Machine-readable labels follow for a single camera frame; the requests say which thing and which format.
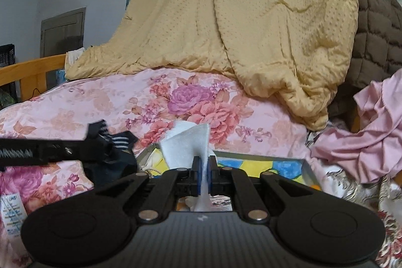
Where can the white packet blue print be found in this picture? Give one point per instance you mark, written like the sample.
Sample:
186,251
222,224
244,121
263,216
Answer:
12,214

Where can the wooden bed end board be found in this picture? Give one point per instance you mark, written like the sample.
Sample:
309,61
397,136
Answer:
355,122

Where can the wooden bed frame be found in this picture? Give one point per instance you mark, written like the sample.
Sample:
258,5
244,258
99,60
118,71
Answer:
28,67

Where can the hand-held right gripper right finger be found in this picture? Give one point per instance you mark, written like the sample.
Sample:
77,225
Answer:
213,175

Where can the white brocade bedsheet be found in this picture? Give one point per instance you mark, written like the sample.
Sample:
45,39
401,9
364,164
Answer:
345,189

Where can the white printed cloth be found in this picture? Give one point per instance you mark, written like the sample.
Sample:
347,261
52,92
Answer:
75,56

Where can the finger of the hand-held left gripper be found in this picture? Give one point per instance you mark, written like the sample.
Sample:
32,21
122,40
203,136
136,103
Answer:
69,150

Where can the yellow quilted blanket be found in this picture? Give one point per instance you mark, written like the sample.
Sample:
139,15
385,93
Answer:
235,20

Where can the orange plastic object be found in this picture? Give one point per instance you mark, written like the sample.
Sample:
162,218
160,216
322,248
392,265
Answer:
315,185

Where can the grey box with cartoon picture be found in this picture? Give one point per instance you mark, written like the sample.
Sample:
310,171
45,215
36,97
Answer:
282,167

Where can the black plastic crate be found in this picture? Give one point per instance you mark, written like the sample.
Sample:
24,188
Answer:
8,60

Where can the black striped sock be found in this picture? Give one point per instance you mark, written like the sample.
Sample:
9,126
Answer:
122,141

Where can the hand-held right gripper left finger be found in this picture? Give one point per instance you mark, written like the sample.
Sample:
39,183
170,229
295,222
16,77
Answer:
197,177

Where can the brown quilted jacket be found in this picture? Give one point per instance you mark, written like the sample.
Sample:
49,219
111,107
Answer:
377,45

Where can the plain white cloth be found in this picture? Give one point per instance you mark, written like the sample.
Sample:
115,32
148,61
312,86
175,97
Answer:
188,142

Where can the blue printed bag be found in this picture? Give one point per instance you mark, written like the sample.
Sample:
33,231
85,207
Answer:
61,76

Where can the pink floral quilt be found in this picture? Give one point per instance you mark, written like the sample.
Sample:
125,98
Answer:
94,111

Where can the pink garment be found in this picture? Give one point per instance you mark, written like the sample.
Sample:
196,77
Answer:
370,142

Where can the grey wall panel door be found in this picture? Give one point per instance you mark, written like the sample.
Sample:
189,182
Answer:
62,32

